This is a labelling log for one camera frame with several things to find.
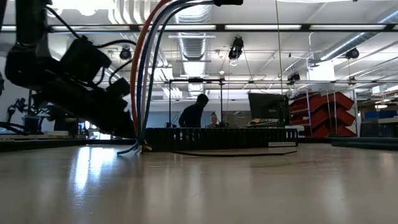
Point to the black computer monitor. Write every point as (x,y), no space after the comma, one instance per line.
(267,105)

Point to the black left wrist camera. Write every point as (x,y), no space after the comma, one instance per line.
(84,59)

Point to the person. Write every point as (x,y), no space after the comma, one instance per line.
(192,113)
(214,119)

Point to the black aluminium table frame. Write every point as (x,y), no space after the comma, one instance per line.
(46,145)

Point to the red storage bin rack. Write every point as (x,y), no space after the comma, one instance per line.
(320,102)

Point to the blue storage bins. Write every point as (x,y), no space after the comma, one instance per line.
(381,114)

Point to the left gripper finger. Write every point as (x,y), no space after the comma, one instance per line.
(115,123)

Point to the black metal frame stand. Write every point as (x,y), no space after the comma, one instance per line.
(170,102)

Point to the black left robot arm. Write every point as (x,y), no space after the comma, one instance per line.
(31,21)

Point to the black ceiling spotlight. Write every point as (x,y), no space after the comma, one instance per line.
(125,53)
(236,48)
(293,77)
(352,53)

